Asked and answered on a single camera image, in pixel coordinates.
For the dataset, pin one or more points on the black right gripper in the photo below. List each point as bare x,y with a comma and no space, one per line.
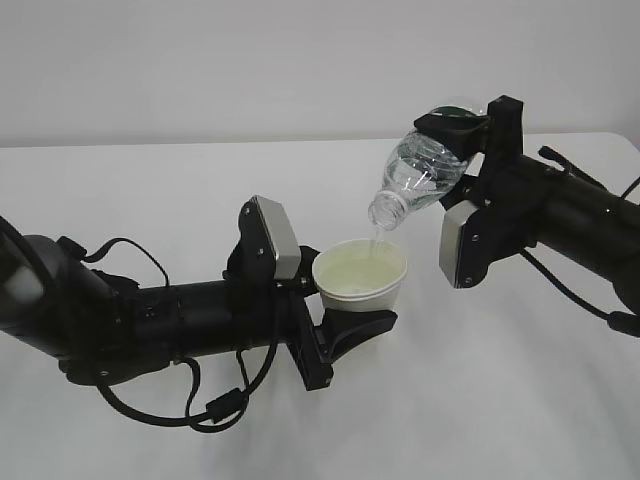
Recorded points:
498,208

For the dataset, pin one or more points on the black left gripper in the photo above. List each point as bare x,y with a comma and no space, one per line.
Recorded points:
250,271

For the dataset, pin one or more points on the white paper cup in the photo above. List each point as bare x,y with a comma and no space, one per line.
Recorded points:
361,275

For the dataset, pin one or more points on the clear water bottle green label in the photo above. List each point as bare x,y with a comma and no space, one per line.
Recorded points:
418,172

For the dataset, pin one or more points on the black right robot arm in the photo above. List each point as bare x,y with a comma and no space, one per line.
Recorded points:
586,223

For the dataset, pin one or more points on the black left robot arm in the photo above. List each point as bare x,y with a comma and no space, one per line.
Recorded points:
106,328

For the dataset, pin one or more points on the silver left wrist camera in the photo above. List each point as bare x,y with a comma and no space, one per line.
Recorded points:
282,238

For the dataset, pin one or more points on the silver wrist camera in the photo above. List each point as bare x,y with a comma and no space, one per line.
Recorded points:
282,238
462,241

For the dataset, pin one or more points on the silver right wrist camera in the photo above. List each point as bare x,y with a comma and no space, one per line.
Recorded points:
462,241

